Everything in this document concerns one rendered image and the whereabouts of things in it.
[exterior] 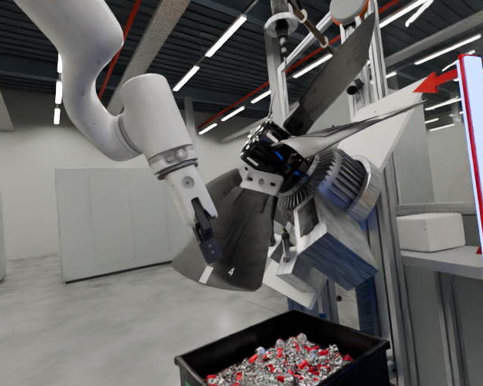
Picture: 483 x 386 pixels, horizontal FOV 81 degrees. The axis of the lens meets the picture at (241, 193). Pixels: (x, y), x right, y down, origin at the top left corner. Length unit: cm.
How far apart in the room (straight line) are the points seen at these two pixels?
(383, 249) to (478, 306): 47
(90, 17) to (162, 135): 17
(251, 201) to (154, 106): 27
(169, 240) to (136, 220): 81
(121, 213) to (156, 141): 554
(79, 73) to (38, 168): 1227
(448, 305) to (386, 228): 33
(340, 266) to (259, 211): 19
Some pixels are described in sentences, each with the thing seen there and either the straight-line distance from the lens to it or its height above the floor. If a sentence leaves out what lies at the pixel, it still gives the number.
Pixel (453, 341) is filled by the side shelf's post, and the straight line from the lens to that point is 116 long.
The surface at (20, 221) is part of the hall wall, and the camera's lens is 1256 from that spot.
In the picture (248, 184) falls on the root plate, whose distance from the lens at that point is 65.
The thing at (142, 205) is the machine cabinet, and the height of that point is 126.
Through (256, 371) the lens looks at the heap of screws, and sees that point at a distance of 43.
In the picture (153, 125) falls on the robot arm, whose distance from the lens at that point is 49.
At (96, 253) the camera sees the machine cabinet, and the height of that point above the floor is 45.
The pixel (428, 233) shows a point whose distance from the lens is 105.
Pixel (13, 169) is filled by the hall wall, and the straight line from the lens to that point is 1273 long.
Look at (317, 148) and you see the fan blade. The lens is 38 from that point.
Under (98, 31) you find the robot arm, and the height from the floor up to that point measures 130.
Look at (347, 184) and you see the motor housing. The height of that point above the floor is 109.
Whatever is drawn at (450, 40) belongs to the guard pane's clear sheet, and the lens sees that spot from 131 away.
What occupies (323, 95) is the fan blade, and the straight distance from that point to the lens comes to 76.
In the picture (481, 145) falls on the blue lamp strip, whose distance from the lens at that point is 36.
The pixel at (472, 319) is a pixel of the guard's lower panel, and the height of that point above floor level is 60.
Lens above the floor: 106
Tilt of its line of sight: 3 degrees up
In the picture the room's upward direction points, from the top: 6 degrees counter-clockwise
